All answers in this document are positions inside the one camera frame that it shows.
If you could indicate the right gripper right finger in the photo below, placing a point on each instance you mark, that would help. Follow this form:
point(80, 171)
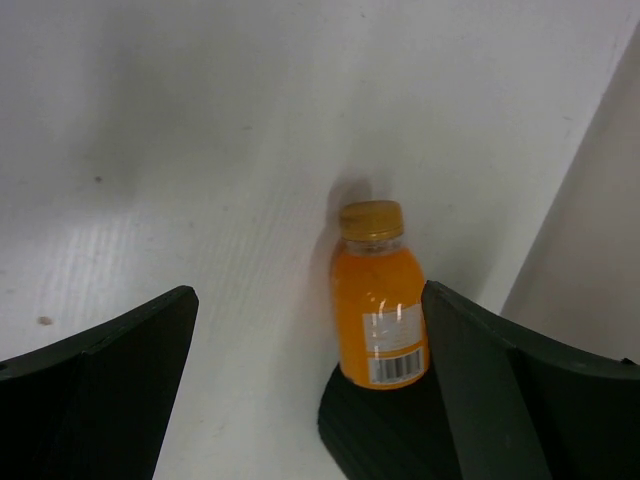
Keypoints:
point(521, 405)

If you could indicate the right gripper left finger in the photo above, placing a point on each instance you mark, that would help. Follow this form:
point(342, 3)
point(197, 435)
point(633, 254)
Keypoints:
point(97, 405)

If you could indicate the small orange juice bottle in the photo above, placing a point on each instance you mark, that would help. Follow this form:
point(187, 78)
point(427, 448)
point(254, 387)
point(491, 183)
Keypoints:
point(376, 285)

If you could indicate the black plastic waste bin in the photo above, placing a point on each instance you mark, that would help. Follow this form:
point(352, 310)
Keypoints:
point(398, 434)

